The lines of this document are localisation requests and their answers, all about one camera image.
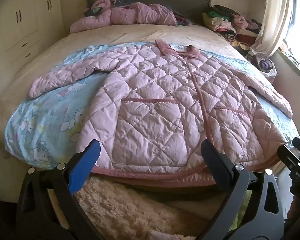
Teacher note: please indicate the cream curtain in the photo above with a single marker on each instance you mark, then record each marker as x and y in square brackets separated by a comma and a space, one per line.
[275, 17]

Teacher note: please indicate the cream wardrobe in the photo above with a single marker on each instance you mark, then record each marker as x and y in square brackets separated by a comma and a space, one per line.
[22, 17]

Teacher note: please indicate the crumpled pink quilted duvet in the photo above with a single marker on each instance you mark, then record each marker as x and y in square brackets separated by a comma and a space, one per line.
[140, 13]

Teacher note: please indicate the person's dark clothing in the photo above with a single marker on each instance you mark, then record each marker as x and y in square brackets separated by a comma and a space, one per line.
[298, 217]

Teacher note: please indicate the blue cartoon printed blanket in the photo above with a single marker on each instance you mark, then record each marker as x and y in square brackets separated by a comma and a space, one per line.
[40, 120]

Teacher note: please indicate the bed with cream sheet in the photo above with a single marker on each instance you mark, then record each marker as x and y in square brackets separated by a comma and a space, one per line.
[115, 33]

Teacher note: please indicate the grey padded headboard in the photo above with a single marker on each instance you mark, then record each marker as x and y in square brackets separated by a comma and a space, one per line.
[165, 0]

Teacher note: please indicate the pink quilted jacket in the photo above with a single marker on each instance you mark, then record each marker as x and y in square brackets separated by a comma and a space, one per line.
[152, 105]

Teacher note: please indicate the plastic bag of clothes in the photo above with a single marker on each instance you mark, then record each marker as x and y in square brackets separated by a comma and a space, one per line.
[263, 63]

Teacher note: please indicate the pile of folded clothes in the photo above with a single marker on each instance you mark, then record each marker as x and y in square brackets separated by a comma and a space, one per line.
[225, 22]

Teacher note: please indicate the yellow green cloth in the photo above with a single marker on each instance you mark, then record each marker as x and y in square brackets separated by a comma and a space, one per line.
[243, 210]

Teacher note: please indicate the colourful patterned cloth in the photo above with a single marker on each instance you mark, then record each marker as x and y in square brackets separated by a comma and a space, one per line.
[181, 18]

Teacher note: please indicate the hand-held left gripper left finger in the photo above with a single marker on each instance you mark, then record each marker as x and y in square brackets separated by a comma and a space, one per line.
[83, 166]

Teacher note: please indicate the small dark cloth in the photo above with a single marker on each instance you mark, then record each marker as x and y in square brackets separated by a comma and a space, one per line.
[93, 11]

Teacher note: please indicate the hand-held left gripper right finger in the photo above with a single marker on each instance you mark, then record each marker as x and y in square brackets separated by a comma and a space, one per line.
[215, 165]

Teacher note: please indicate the fluffy beige rug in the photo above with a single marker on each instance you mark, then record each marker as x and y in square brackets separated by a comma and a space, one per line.
[130, 205]

